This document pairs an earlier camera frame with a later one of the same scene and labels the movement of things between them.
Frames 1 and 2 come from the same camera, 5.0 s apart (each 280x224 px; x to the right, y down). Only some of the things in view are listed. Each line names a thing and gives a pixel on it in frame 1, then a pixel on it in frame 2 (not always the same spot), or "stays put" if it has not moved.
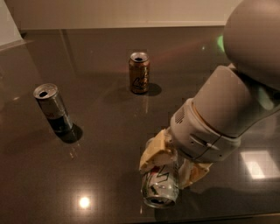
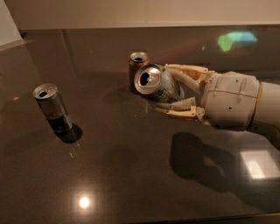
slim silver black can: x=48 y=96 stays put
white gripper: x=196 y=136 -> x=232 y=99
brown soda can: x=139 y=66 stays put
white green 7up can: x=159 y=185 -> x=159 y=83
